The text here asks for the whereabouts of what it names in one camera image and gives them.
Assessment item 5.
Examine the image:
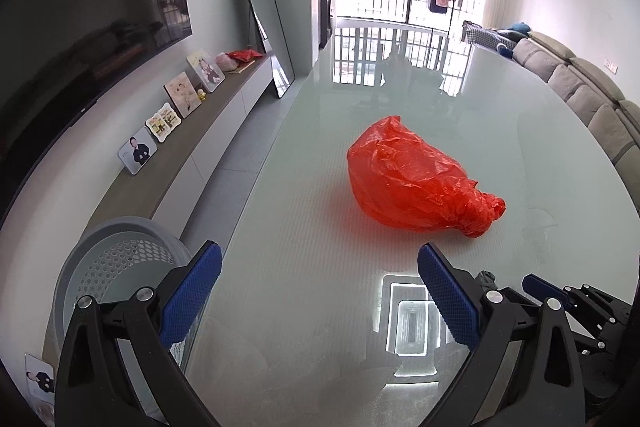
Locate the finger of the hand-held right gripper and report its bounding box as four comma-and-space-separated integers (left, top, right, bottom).
522, 274, 577, 314

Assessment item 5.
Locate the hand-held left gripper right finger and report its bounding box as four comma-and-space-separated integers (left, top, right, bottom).
417, 242, 586, 427

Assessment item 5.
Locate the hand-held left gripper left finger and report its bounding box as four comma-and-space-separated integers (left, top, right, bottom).
54, 239, 223, 427

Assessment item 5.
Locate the grey perforated plastic basket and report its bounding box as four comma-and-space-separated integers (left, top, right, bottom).
50, 217, 193, 355

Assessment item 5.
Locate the red plastic bag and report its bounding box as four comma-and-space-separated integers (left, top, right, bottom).
346, 115, 507, 239

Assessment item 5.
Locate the long wooden top cabinet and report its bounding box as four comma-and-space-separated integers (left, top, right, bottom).
42, 52, 276, 358

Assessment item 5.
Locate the grey sectional sofa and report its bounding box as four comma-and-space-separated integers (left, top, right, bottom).
512, 32, 640, 180

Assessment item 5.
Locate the blue soft item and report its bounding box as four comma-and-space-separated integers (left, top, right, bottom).
500, 23, 531, 58

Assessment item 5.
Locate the checked cloth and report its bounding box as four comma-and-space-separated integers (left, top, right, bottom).
461, 21, 501, 50

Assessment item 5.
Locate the tall leaning mirror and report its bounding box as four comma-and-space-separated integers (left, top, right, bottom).
225, 0, 297, 99

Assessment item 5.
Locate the black flat television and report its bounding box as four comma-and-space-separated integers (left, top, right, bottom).
0, 0, 193, 218

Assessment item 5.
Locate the white frame portrait photo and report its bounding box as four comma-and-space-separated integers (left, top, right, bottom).
117, 127, 158, 175

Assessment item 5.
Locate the scalloped white photo frame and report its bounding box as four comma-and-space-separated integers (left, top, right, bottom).
145, 103, 182, 142

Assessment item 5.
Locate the rounded white photo frame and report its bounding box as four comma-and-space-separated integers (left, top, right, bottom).
24, 353, 56, 408

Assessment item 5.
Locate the square cartoon photo frame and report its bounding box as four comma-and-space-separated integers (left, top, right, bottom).
163, 72, 203, 119

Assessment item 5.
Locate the child portrait photo frame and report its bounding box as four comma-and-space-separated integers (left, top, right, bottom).
187, 50, 226, 93

